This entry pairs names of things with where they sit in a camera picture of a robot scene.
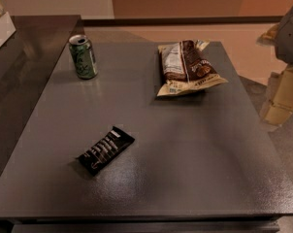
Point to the green soda can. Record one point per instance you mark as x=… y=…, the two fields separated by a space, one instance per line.
x=83 y=57

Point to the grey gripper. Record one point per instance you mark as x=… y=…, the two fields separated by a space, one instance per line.
x=290 y=38

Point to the black rxbar chocolate bar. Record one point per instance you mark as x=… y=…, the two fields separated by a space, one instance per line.
x=105 y=151

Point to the brown chip bag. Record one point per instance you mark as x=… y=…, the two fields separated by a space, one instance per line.
x=185 y=70

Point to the white box on counter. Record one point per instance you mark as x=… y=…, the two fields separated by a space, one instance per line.
x=0 y=26

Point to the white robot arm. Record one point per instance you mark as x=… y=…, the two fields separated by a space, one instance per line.
x=281 y=37

